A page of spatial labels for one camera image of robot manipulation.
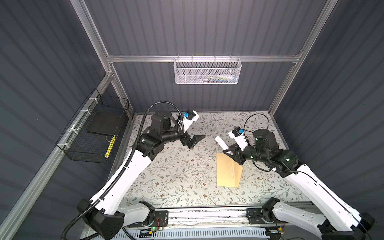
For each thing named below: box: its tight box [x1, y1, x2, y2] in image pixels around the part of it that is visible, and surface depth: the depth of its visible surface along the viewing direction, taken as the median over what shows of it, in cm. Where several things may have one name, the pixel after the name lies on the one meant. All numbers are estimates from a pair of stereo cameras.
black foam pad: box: [86, 112, 123, 136], surface depth 77 cm
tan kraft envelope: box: [216, 152, 243, 188], surface depth 90 cm
